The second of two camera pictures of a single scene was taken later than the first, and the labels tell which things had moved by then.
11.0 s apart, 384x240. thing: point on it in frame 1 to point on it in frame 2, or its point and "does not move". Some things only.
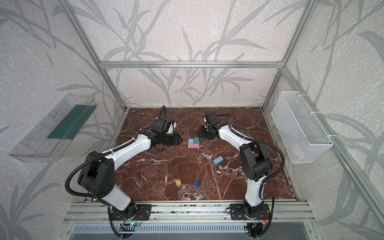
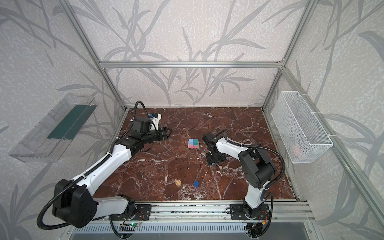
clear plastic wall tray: [50, 138] does not move
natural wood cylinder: [178, 183] does not move
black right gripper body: [207, 131] to [213, 155]
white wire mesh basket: [303, 138] does not move
